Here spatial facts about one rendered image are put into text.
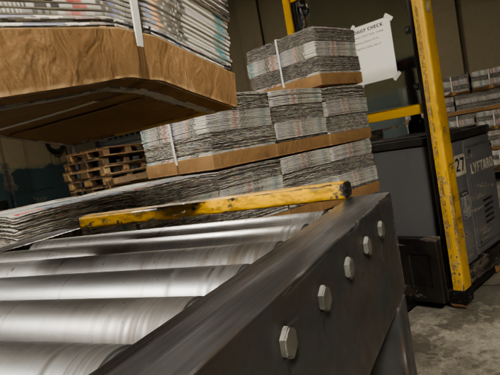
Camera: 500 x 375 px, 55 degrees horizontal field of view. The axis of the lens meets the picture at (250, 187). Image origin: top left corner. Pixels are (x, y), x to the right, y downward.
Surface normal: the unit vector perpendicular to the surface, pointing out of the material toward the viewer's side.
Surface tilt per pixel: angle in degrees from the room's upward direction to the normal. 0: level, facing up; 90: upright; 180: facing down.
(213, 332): 0
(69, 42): 93
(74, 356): 13
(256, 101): 90
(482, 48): 90
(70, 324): 48
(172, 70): 90
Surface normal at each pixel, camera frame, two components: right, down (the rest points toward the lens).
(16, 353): -0.27, -0.92
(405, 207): -0.70, 0.18
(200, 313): -0.18, -0.98
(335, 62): 0.69, -0.07
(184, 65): 0.88, -0.11
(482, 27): -0.43, 0.15
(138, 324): -0.43, -0.54
